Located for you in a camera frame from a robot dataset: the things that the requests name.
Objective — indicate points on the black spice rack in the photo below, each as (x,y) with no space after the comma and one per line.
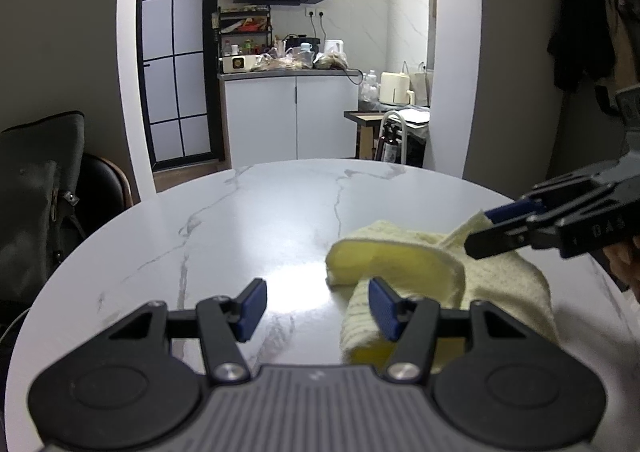
(243,29)

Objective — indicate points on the hanging dark clothes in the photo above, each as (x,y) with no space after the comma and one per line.
(596,43)

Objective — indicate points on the white air fryer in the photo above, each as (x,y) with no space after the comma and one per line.
(395,89)

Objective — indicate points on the black backpack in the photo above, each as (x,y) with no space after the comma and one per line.
(40,167)

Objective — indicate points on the black framed glass door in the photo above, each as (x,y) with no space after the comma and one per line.
(177,49)

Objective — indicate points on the white small appliance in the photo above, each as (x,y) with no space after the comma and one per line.
(240,63)

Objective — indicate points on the person's right hand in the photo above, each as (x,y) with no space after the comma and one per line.
(624,263)

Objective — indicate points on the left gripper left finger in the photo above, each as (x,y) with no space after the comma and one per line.
(144,377)

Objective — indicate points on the dark wooden chair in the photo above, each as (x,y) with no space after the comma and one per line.
(104,193)

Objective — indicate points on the wooden side table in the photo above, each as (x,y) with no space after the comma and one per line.
(409,125)

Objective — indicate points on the yellow towel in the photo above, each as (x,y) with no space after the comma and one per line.
(420,264)

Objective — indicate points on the clear plastic jug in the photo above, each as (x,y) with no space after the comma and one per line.
(368,89)

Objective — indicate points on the white electric kettle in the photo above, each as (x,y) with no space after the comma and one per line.
(334,51)

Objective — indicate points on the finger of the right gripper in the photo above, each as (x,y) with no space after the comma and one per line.
(497,240)
(524,207)

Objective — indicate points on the white base cabinet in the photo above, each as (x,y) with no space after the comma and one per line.
(283,115)

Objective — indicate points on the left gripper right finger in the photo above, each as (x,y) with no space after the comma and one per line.
(480,379)

